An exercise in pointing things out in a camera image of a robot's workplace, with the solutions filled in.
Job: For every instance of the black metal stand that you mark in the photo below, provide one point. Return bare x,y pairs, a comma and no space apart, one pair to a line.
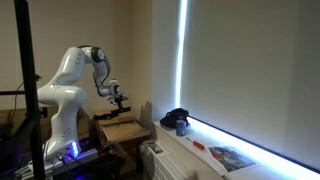
26,50

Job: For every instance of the white window sill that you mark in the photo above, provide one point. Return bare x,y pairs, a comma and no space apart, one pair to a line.
200,138

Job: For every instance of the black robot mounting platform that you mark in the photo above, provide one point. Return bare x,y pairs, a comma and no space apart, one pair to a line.
83,156

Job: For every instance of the wooden board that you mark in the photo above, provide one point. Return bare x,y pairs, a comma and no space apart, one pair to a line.
125,131

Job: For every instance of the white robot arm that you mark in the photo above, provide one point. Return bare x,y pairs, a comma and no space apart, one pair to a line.
63,100

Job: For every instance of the white roller window blind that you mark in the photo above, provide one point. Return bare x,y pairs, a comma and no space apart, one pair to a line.
250,66

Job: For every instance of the blue can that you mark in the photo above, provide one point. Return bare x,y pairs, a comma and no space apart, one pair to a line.
181,128

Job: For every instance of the light wooden nightstand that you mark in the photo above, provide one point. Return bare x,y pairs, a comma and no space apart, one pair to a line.
115,120

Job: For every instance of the colourful magazine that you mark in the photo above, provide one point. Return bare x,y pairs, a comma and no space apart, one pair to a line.
233,158

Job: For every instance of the white slatted radiator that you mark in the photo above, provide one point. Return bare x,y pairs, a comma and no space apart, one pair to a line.
166,166

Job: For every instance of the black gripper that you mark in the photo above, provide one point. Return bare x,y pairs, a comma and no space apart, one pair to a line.
120,98

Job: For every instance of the navy cap with yellow logo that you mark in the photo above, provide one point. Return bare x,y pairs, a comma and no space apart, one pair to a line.
173,116

